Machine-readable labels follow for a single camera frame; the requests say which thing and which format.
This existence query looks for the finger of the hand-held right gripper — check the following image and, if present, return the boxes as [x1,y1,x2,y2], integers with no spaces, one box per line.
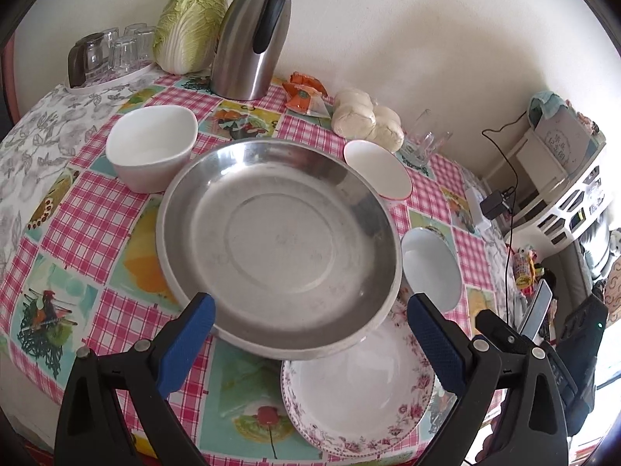
[474,308,537,349]

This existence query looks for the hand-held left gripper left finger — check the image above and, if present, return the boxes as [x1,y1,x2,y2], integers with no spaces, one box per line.
[54,292,215,466]

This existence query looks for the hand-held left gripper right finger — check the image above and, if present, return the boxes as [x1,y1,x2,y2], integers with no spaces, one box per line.
[408,292,569,466]

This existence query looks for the floral rimmed white plate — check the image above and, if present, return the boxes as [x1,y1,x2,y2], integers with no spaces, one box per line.
[280,301,436,458]

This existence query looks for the large metal basin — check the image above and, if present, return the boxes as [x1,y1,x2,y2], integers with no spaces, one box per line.
[155,137,403,361]

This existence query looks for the strawberry print bowl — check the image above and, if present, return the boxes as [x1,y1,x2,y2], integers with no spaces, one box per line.
[343,140,413,201]

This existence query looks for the white square bowl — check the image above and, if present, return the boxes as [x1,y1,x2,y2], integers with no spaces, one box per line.
[106,105,199,194]

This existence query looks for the smartphone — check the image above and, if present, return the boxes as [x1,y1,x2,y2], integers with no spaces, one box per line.
[520,279,555,341]

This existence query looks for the white power strip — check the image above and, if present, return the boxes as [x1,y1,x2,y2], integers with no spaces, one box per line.
[463,185,492,234]

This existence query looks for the black power adapter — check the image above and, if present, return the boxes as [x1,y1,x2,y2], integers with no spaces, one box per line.
[485,188,516,220]

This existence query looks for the white plastic basket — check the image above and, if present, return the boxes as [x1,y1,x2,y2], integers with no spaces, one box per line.
[505,146,609,253]

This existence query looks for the pink checked tablecloth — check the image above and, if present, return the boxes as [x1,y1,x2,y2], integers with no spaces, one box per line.
[0,70,510,464]

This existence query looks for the white chair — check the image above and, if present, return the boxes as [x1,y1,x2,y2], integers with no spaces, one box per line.
[480,133,568,224]

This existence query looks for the clear glass mug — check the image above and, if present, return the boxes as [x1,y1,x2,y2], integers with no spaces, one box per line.
[402,109,453,168]

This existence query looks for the bag of steamed buns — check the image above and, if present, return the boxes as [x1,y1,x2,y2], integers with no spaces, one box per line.
[366,105,405,153]
[332,87,376,137]

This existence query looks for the teal cloth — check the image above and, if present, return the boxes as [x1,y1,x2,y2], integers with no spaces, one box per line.
[528,90,568,124]

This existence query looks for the orange snack packet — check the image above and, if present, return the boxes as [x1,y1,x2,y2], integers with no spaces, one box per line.
[285,85,335,116]
[290,72,327,93]

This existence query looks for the white tray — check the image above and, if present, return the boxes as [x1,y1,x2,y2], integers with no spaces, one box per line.
[64,61,161,95]

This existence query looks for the steel thermos jug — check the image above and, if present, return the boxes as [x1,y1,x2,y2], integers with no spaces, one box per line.
[210,0,298,101]

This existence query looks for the dark brown glass cup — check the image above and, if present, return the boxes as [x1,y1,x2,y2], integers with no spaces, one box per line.
[67,33,108,89]

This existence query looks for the napa cabbage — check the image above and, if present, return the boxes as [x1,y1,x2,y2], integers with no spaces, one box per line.
[153,0,229,75]

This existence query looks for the black cable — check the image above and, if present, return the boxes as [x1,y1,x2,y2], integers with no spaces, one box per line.
[481,111,529,326]

